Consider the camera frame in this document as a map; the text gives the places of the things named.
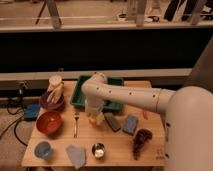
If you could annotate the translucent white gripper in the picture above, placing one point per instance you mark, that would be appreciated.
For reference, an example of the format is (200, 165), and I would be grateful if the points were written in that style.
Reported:
(100, 117)

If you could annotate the red yellow apple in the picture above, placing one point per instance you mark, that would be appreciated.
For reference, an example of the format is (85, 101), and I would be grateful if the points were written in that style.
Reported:
(93, 121)

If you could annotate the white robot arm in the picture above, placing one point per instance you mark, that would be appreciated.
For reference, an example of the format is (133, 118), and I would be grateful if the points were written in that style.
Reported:
(189, 118)

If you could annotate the purple bowl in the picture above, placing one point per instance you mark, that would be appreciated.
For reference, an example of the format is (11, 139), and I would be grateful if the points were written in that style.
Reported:
(50, 105)

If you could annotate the red bowl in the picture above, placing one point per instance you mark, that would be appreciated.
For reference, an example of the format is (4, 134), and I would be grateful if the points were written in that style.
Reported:
(49, 122)

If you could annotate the grey sponge block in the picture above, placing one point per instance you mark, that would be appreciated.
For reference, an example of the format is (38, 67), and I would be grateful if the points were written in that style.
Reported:
(112, 121)

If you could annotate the silver fork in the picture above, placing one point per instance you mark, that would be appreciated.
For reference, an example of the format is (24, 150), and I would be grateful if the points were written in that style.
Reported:
(76, 117)

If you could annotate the green plastic tray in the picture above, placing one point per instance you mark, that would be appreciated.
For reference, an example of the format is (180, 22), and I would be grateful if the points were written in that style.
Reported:
(78, 98)

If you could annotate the blue sponge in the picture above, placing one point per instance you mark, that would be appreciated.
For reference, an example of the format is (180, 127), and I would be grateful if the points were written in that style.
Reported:
(130, 124)

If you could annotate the small steel cup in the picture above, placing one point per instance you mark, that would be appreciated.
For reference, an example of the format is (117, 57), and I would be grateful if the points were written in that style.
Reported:
(98, 150)

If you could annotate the blue grey cloth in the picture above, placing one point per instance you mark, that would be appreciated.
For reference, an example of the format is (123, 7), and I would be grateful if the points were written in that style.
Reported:
(77, 156)

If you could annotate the red chili pepper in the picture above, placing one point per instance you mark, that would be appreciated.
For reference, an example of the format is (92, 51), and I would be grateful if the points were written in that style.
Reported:
(145, 115)

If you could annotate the dark purple grape bunch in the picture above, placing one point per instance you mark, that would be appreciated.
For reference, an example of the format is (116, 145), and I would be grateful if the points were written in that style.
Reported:
(142, 136)

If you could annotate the yellow banana bunch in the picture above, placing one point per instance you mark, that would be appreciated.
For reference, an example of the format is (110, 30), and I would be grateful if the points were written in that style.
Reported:
(55, 93)

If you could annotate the cream cylindrical container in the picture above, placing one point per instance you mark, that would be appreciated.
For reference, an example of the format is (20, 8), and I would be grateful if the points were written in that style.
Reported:
(54, 81)

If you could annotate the blue plastic cup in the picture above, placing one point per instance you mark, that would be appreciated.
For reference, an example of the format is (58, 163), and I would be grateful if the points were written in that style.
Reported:
(43, 150)

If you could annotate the blue box on floor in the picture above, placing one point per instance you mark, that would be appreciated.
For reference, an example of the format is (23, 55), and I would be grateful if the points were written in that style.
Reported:
(31, 112)

